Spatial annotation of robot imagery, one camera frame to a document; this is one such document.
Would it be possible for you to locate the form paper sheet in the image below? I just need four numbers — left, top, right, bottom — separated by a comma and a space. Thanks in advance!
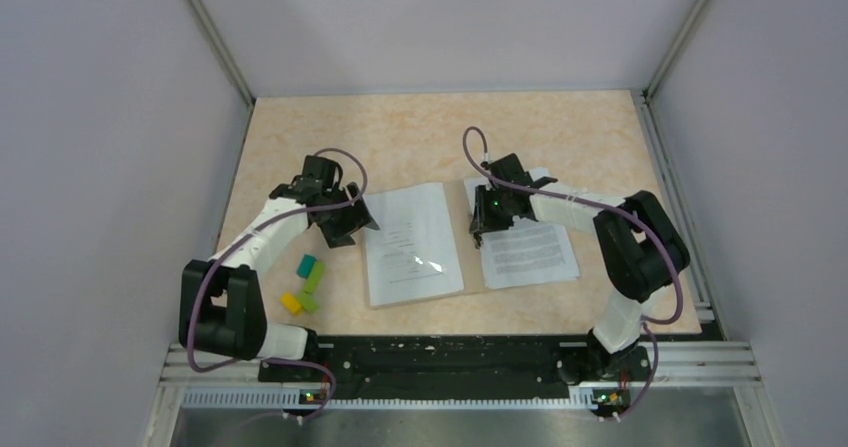
364, 183, 464, 308

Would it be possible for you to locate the yellow block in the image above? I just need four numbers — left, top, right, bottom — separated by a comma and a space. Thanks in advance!
280, 292, 303, 316

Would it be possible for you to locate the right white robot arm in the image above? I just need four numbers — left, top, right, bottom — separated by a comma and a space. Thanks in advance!
470, 154, 691, 379

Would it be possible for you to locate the long green block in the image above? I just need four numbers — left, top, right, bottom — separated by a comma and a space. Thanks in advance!
302, 261, 325, 295

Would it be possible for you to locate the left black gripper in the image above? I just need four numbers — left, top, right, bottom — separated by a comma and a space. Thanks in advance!
316, 182, 378, 248

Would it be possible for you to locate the printed text paper sheet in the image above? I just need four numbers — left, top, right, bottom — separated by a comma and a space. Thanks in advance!
463, 166, 581, 292

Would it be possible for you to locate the grey slotted cable duct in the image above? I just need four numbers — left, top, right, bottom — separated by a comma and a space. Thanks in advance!
181, 387, 597, 411

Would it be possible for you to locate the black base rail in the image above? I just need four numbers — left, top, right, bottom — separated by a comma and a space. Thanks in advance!
258, 335, 652, 401

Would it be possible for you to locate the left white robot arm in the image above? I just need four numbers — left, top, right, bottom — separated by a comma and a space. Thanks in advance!
178, 148, 378, 381

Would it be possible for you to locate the beige file folder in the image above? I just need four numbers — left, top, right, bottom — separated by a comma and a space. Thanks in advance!
360, 177, 583, 310

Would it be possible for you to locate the small green block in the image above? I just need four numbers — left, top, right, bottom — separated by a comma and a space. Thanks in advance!
295, 291, 320, 314

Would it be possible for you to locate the teal block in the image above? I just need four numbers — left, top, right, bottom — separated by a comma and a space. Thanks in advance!
296, 254, 317, 279

